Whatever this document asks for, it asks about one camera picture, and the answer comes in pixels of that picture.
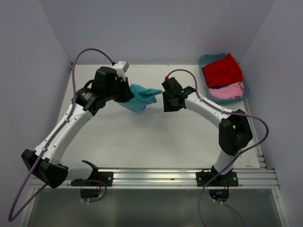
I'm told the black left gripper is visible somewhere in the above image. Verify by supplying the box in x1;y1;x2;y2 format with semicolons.
104;76;134;103

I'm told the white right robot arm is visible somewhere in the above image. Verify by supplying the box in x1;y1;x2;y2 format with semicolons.
162;77;253;186

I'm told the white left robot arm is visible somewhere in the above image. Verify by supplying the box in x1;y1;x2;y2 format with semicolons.
21;61;134;188

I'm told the pink t shirt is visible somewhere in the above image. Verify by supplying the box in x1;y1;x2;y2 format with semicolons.
209;82;245;99

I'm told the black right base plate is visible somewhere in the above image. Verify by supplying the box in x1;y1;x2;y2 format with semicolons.
196;171;239;187

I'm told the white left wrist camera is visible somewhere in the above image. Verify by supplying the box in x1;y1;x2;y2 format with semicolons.
112;61;129;80

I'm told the red t shirt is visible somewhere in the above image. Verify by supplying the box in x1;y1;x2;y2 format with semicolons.
202;53;243;88

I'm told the teal plastic basket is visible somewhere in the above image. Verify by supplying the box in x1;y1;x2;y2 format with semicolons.
198;53;249;105

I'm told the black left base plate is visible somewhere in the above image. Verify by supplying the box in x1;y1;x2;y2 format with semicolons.
71;172;114;187

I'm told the aluminium mounting rail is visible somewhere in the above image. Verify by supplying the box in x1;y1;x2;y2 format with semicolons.
29;151;281;190

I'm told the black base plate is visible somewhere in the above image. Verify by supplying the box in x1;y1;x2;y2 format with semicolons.
196;171;239;187
71;172;114;187

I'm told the turquoise t shirt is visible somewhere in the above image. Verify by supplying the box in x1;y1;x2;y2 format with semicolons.
118;84;162;113

